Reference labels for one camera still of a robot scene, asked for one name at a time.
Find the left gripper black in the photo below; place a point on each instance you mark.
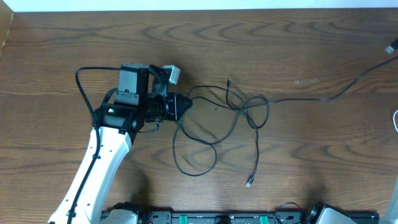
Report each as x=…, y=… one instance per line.
x=175, y=106

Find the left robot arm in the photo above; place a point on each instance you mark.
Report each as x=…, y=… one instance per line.
x=142, y=96

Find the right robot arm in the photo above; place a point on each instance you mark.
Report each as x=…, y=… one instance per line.
x=392, y=202

